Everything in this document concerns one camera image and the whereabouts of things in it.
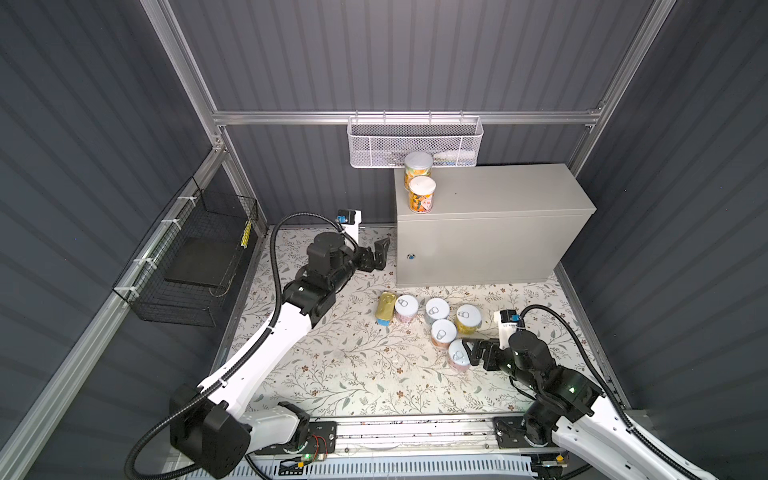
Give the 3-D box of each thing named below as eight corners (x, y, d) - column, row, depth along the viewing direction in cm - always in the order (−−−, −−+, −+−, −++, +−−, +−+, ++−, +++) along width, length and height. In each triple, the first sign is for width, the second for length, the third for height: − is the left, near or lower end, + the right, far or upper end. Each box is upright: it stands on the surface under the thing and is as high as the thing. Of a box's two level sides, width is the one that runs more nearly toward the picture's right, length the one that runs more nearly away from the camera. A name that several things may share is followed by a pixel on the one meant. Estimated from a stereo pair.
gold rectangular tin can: (373, 323, 95) (372, 316, 91) (379, 298, 102) (378, 290, 98) (391, 326, 95) (391, 319, 91) (396, 301, 101) (396, 292, 97)
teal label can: (429, 328, 94) (431, 320, 90) (421, 310, 98) (422, 302, 94) (450, 320, 95) (452, 313, 91) (441, 303, 100) (443, 295, 96)
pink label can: (394, 324, 95) (394, 315, 90) (394, 303, 100) (394, 294, 95) (418, 324, 95) (419, 315, 90) (416, 303, 100) (417, 294, 95)
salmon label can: (432, 351, 89) (433, 344, 85) (429, 327, 94) (431, 319, 90) (455, 351, 89) (458, 344, 85) (452, 327, 94) (455, 319, 90)
